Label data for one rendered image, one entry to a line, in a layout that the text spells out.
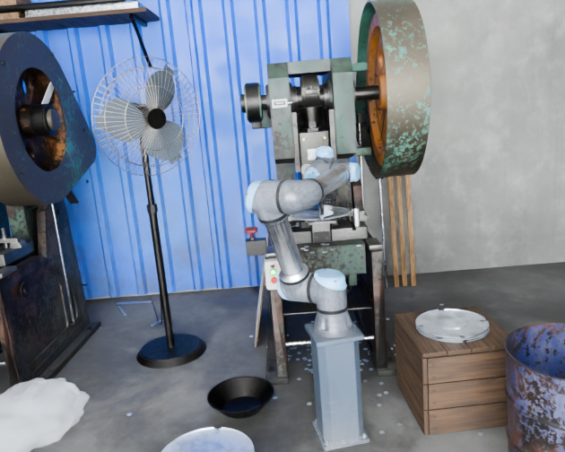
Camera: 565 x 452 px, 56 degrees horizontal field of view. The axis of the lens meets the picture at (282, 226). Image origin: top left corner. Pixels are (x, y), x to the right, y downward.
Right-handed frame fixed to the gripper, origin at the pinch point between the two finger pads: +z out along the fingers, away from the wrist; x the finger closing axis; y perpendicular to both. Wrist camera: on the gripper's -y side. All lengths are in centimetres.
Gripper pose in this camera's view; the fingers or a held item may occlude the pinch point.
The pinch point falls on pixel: (320, 217)
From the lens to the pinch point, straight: 242.7
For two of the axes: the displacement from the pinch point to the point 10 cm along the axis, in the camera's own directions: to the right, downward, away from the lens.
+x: -0.7, -6.1, 7.9
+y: 10.0, -0.9, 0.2
